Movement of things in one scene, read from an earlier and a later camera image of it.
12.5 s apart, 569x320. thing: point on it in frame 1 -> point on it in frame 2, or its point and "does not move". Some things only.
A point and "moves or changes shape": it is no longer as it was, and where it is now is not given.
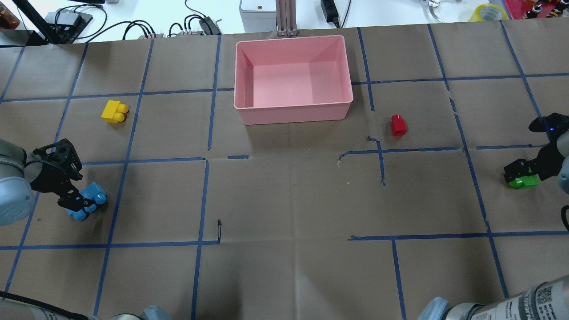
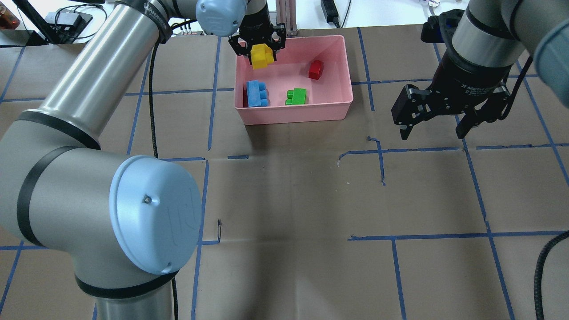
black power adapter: [330, 12] does not move
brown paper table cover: [367, 218] does not move
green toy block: [524, 182] -> [296, 96]
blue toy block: [95, 194] moves or changes shape
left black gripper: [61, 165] -> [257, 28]
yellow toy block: [114, 112] -> [262, 55]
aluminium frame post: [286, 22] does not move
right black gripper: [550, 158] -> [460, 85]
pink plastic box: [292, 80] does not move
